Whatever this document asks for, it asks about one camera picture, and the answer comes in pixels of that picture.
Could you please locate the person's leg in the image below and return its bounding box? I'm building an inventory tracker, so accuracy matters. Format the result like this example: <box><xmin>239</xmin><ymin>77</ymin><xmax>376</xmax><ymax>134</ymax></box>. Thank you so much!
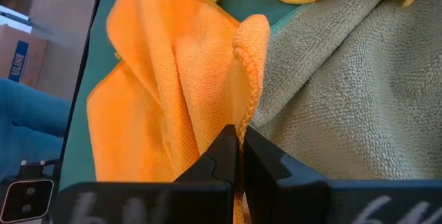
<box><xmin>0</xmin><ymin>77</ymin><xmax>73</xmax><ymax>180</ymax></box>

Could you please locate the table-level camera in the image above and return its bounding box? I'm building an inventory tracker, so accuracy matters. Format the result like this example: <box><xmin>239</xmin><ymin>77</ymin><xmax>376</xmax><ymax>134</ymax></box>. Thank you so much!
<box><xmin>0</xmin><ymin>160</ymin><xmax>55</xmax><ymax>224</ymax></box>

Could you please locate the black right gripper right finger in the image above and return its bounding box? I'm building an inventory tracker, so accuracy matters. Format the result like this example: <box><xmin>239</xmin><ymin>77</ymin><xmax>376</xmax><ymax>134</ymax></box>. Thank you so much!
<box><xmin>243</xmin><ymin>126</ymin><xmax>442</xmax><ymax>224</ymax></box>

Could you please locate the cardboard box with blue label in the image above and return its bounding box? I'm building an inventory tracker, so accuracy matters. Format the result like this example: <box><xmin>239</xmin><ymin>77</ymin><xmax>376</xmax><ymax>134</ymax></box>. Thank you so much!
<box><xmin>0</xmin><ymin>24</ymin><xmax>48</xmax><ymax>89</ymax></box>

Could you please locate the green table mat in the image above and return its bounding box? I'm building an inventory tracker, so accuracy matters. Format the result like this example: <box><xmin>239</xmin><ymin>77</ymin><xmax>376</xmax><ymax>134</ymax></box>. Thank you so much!
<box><xmin>59</xmin><ymin>0</ymin><xmax>301</xmax><ymax>187</ymax></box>

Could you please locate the black metal table frame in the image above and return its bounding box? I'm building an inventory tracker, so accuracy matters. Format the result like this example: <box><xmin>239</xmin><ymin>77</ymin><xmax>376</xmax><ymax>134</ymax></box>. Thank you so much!
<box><xmin>51</xmin><ymin>0</ymin><xmax>106</xmax><ymax>190</ymax></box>

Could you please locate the pale grey-green microfiber towel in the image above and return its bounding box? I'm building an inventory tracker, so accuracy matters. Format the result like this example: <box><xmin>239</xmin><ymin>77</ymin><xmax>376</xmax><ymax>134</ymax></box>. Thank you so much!
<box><xmin>250</xmin><ymin>0</ymin><xmax>442</xmax><ymax>180</ymax></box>

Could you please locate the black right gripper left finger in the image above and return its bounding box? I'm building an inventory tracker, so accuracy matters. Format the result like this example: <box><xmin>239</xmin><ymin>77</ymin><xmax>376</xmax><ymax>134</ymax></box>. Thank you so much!
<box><xmin>51</xmin><ymin>124</ymin><xmax>239</xmax><ymax>224</ymax></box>

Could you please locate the orange microfiber towel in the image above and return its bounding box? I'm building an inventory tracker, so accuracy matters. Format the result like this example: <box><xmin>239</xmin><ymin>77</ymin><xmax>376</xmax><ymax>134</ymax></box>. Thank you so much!
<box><xmin>86</xmin><ymin>0</ymin><xmax>271</xmax><ymax>224</ymax></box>

